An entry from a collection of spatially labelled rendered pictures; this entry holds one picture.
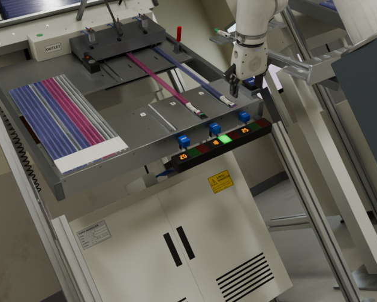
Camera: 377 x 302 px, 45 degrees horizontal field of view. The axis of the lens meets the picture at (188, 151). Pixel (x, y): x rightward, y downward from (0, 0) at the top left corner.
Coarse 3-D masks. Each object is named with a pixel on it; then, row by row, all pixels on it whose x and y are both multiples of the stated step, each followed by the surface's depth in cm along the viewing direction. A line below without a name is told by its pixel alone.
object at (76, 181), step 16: (224, 112) 139; (256, 112) 146; (192, 128) 134; (208, 128) 138; (224, 128) 142; (144, 144) 127; (160, 144) 130; (176, 144) 134; (192, 144) 138; (112, 160) 123; (128, 160) 126; (144, 160) 130; (64, 176) 117; (80, 176) 120; (96, 176) 123; (112, 176) 126; (64, 192) 119
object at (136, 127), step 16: (192, 96) 149; (208, 96) 149; (240, 96) 149; (128, 112) 143; (144, 112) 143; (160, 112) 143; (176, 112) 143; (192, 112) 143; (208, 112) 142; (112, 128) 136; (128, 128) 136; (144, 128) 136; (160, 128) 136; (176, 128) 135; (128, 144) 130; (48, 160) 125
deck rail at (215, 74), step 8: (168, 40) 181; (176, 40) 179; (184, 48) 173; (192, 56) 170; (200, 56) 168; (192, 64) 172; (200, 64) 167; (208, 64) 164; (200, 72) 169; (208, 72) 164; (216, 72) 159; (208, 80) 166; (224, 80) 157; (248, 96) 149; (256, 96) 147
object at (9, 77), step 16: (144, 48) 176; (160, 48) 176; (16, 64) 167; (32, 64) 167; (48, 64) 167; (64, 64) 167; (80, 64) 167; (112, 64) 167; (128, 64) 166; (144, 64) 166; (160, 64) 166; (0, 80) 158; (16, 80) 158; (32, 80) 158; (80, 80) 158; (96, 80) 158; (112, 80) 158; (128, 80) 159; (16, 112) 143
